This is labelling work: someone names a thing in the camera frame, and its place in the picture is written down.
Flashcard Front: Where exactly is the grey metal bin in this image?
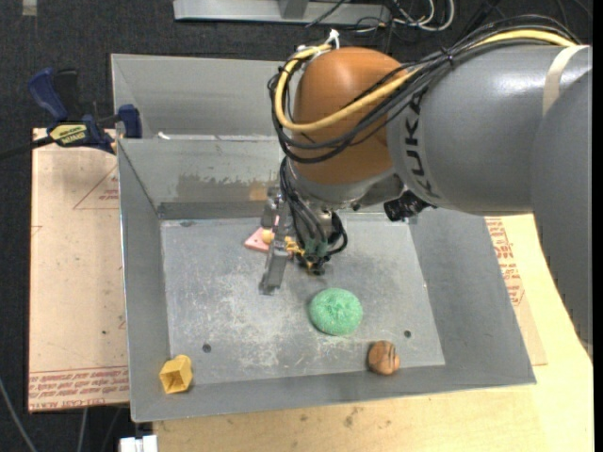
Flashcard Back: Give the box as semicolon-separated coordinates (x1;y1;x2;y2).
110;53;538;424

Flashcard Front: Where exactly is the brown round nut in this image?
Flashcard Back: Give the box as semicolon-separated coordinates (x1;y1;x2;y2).
366;339;401;376

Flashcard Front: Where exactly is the brown cardboard board, red print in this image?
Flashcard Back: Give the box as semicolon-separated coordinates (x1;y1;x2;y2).
27;127;550;413

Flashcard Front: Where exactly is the green round scrubber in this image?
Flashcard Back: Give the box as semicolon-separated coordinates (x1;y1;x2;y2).
307;287;365;337

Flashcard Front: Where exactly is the pink flat piece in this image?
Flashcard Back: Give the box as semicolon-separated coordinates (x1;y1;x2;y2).
243;226;274;254

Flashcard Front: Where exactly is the yellow square cup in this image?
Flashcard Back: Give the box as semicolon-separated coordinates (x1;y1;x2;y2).
158;353;194;396

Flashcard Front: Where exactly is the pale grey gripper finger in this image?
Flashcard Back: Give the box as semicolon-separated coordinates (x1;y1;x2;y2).
273;250;289;288
258;253;277;297

